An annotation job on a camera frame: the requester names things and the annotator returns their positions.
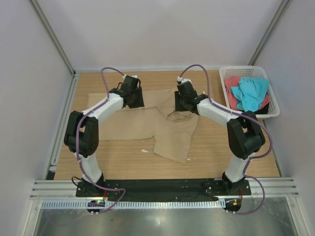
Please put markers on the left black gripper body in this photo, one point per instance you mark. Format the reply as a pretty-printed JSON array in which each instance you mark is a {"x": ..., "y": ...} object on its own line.
[{"x": 138, "y": 97}]

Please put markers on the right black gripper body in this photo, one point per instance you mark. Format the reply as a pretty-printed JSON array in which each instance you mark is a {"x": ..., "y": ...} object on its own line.
[{"x": 180, "y": 102}]

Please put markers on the beige t shirt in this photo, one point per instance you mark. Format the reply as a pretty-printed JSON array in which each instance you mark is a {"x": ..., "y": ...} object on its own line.
[{"x": 171, "y": 130}]

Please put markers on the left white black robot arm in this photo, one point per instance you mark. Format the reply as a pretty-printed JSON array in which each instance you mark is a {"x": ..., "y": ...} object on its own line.
[{"x": 82, "y": 132}]

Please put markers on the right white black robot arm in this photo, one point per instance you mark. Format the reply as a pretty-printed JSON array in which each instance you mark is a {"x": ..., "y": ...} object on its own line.
[{"x": 245, "y": 137}]

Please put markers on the pink t shirt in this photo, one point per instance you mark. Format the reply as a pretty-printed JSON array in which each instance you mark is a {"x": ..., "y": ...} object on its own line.
[{"x": 233, "y": 81}]

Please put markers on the turquoise t shirt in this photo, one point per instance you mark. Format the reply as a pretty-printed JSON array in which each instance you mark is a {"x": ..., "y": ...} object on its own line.
[{"x": 250, "y": 93}]

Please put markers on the black garment in basket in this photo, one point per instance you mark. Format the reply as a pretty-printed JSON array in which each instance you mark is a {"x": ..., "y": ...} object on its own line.
[{"x": 264, "y": 110}]

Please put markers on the white plastic laundry basket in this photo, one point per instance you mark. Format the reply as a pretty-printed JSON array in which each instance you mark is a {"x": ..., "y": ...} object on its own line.
[{"x": 253, "y": 72}]

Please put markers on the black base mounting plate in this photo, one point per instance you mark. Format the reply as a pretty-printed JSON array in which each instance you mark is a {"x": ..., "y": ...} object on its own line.
[{"x": 161, "y": 190}]

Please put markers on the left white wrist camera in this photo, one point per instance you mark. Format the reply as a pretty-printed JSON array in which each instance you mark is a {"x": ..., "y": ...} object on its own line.
[{"x": 125, "y": 76}]

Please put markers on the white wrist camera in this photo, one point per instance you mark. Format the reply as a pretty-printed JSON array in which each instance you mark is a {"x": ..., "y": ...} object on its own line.
[
  {"x": 125, "y": 76},
  {"x": 181, "y": 80}
]

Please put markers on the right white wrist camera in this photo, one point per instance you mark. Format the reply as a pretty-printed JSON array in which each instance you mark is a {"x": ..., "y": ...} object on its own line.
[{"x": 181, "y": 80}]

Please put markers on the left aluminium corner post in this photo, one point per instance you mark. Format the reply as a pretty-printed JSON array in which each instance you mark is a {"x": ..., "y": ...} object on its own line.
[{"x": 44, "y": 21}]

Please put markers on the aluminium corner post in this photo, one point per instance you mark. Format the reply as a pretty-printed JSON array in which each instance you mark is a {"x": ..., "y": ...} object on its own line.
[
  {"x": 44, "y": 21},
  {"x": 281, "y": 9}
]

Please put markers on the white slotted cable duct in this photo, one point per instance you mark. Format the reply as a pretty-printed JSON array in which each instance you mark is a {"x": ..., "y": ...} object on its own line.
[{"x": 98, "y": 204}]

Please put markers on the right aluminium corner post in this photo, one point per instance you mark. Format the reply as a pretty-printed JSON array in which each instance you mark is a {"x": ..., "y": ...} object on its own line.
[{"x": 281, "y": 9}]

